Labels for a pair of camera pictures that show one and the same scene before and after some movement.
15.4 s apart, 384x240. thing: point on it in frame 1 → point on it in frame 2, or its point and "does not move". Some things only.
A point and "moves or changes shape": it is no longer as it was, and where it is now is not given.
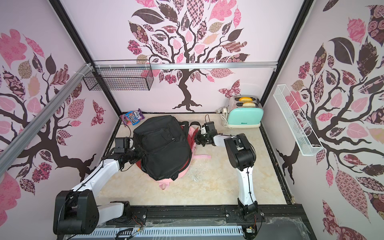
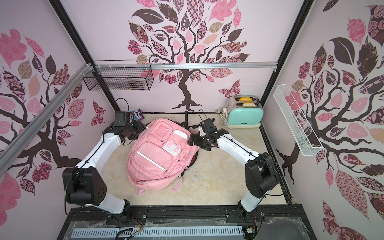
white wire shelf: (305, 138) does not move
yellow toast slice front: (249, 104) does not move
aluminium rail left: (10, 149) does not move
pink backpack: (164, 184) moves or changes shape
